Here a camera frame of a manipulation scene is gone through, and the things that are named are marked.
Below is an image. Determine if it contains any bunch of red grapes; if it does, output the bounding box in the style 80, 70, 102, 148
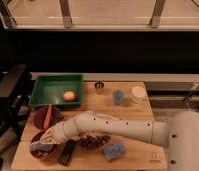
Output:
78, 135, 110, 149

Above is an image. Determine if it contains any black remote control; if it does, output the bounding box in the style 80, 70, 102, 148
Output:
58, 139, 76, 166

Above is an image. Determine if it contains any small metal cup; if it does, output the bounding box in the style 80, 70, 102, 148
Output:
94, 81, 105, 94

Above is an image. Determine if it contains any apple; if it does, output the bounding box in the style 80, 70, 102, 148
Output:
63, 91, 76, 102

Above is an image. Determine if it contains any white plastic cup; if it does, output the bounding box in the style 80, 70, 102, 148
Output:
131, 86, 146, 103

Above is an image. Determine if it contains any orange carrot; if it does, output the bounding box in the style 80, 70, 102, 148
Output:
43, 104, 52, 129

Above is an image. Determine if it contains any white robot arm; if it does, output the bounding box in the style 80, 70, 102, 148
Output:
40, 111, 199, 171

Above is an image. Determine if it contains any blue plastic cup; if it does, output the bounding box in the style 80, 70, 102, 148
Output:
112, 90, 124, 105

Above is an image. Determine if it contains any blue sponge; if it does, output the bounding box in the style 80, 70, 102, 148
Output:
102, 142, 126, 162

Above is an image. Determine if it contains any grey blue towel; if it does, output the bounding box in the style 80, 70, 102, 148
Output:
30, 141, 53, 154

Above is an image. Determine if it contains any green plastic tray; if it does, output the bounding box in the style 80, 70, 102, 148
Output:
29, 74, 83, 109

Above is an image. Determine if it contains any orange bowl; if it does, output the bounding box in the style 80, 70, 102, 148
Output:
29, 131, 57, 160

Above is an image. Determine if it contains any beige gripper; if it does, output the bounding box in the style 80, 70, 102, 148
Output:
40, 128, 58, 144

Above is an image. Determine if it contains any black chair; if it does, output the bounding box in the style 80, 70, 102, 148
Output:
0, 64, 33, 158

